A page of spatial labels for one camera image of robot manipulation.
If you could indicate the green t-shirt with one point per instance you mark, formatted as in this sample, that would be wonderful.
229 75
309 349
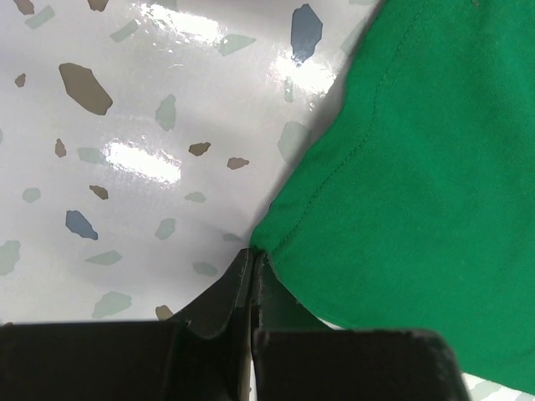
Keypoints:
416 207

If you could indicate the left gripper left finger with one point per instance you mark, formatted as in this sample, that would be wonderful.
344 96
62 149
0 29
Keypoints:
200 353

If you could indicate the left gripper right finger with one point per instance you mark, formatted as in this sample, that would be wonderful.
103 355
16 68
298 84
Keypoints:
298 357

